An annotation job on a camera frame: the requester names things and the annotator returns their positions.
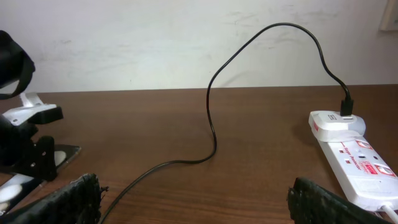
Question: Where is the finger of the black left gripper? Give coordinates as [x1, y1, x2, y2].
[18, 136, 57, 181]

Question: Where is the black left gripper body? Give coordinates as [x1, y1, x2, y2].
[1, 115, 37, 166]

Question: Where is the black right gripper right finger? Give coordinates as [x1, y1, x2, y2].
[287, 177, 389, 224]

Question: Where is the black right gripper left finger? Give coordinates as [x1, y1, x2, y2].
[1, 174, 103, 224]

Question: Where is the black smartphone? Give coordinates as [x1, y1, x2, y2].
[1, 144, 81, 216]

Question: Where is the black USB charging cable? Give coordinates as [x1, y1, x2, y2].
[98, 22, 354, 224]

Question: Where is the white USB charger plug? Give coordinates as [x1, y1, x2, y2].
[308, 111, 366, 142]

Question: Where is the white power strip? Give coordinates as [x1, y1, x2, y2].
[319, 137, 397, 212]

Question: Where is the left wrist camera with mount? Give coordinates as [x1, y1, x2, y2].
[2, 93, 63, 126]

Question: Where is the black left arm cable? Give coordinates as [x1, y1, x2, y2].
[0, 30, 36, 101]

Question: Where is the white power strip cord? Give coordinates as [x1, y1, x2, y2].
[379, 203, 398, 223]

